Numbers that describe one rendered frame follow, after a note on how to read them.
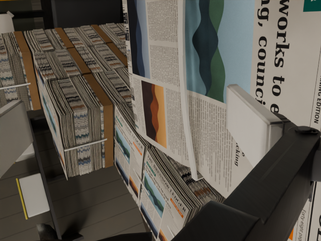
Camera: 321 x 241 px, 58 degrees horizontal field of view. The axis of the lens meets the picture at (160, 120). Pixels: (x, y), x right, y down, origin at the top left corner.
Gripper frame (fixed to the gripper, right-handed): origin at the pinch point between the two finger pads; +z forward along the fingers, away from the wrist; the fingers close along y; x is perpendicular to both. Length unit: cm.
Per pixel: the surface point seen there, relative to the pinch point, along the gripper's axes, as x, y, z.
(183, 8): 6.3, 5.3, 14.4
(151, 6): 6.8, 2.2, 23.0
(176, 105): -5.3, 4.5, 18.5
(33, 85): -28, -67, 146
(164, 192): -51, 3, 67
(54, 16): 8, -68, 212
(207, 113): -4.6, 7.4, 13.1
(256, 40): 3.4, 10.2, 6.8
